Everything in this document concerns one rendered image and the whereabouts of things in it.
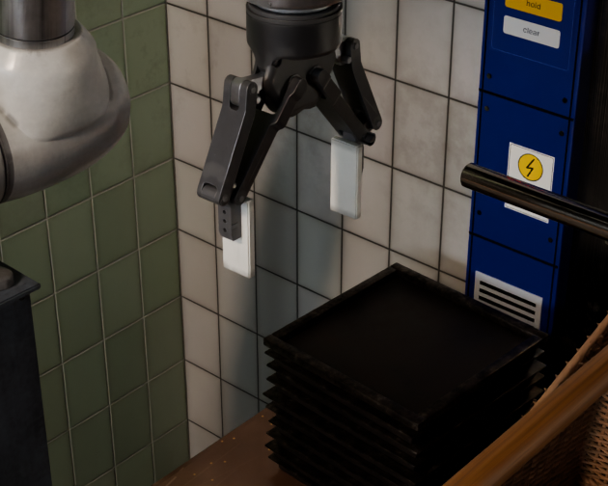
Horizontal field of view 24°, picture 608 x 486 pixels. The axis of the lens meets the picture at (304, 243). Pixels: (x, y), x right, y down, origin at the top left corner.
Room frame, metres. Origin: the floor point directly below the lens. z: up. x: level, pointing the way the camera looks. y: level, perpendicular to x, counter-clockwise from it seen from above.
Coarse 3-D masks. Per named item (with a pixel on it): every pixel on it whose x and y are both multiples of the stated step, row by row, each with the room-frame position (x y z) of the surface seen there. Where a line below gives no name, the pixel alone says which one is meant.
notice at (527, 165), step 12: (516, 156) 1.79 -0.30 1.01; (528, 156) 1.77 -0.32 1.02; (540, 156) 1.76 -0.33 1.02; (516, 168) 1.79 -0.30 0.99; (528, 168) 1.77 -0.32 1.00; (540, 168) 1.76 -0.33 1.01; (552, 168) 1.75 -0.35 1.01; (528, 180) 1.77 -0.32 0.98; (540, 180) 1.76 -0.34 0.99; (540, 216) 1.76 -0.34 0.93
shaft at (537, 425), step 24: (600, 360) 1.01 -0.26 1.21; (576, 384) 0.97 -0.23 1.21; (600, 384) 0.98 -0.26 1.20; (552, 408) 0.94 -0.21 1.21; (576, 408) 0.95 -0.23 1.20; (528, 432) 0.91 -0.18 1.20; (552, 432) 0.92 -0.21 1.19; (480, 456) 0.88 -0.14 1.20; (504, 456) 0.88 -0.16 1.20; (528, 456) 0.90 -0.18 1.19; (456, 480) 0.85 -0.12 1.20; (480, 480) 0.85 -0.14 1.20; (504, 480) 0.87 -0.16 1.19
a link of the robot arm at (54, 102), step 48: (0, 0) 1.54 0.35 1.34; (48, 0) 1.54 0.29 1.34; (0, 48) 1.54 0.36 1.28; (48, 48) 1.54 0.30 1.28; (96, 48) 1.59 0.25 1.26; (0, 96) 1.51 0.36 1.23; (48, 96) 1.52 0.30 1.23; (96, 96) 1.57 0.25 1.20; (0, 144) 1.48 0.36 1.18; (48, 144) 1.52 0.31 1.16; (96, 144) 1.57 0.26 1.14
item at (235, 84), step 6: (264, 72) 1.00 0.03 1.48; (234, 78) 0.98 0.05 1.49; (240, 78) 0.98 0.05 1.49; (246, 78) 0.99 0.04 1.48; (252, 78) 0.99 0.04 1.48; (258, 78) 0.99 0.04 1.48; (234, 84) 0.98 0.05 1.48; (240, 84) 0.98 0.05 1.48; (258, 84) 0.99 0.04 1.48; (234, 90) 0.98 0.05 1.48; (258, 90) 0.99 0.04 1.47; (234, 96) 0.98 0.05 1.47; (258, 96) 0.98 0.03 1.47; (234, 102) 0.98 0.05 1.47; (258, 102) 0.98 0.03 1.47
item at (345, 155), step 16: (336, 144) 1.08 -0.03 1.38; (352, 144) 1.07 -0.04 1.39; (336, 160) 1.08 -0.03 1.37; (352, 160) 1.07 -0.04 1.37; (336, 176) 1.08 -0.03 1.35; (352, 176) 1.07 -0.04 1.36; (336, 192) 1.08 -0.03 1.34; (352, 192) 1.07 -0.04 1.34; (336, 208) 1.08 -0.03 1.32; (352, 208) 1.07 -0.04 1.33
